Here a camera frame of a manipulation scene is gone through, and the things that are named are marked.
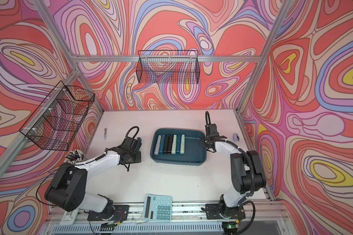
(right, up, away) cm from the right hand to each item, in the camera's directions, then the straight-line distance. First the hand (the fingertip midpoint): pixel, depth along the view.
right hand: (205, 145), depth 95 cm
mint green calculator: (-28, -29, -22) cm, 46 cm away
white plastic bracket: (-71, -32, -25) cm, 82 cm away
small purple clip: (-72, +9, +12) cm, 74 cm away
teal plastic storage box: (-18, -1, -2) cm, 18 cm away
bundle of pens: (-73, -3, -19) cm, 75 cm away
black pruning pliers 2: (-23, 0, +1) cm, 23 cm away
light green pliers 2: (-15, -1, -1) cm, 15 cm away
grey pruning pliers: (-32, -3, -2) cm, 32 cm away
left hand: (-42, -8, -4) cm, 43 cm away
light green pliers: (-21, -3, -2) cm, 21 cm away
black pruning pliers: (-26, +1, +1) cm, 26 cm away
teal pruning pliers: (-28, 0, +1) cm, 28 cm away
